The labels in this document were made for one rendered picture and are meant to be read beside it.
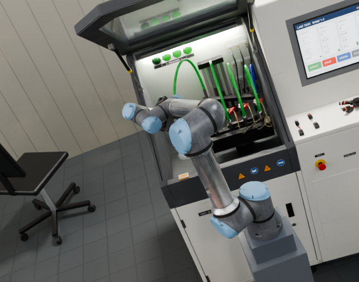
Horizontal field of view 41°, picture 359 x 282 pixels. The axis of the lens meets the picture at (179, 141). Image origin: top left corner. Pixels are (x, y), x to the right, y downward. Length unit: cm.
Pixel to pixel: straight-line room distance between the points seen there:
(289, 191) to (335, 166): 26
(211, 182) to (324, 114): 92
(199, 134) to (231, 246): 118
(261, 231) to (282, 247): 12
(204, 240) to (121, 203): 148
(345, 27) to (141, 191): 226
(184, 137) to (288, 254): 74
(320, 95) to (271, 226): 84
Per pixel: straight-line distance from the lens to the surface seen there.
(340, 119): 245
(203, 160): 173
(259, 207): 192
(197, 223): 259
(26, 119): 478
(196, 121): 167
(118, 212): 397
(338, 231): 284
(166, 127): 221
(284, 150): 238
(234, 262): 284
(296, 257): 209
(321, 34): 249
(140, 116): 206
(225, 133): 255
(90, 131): 482
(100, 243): 379
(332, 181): 258
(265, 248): 204
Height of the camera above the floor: 239
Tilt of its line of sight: 32 degrees down
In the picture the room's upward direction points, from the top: 22 degrees counter-clockwise
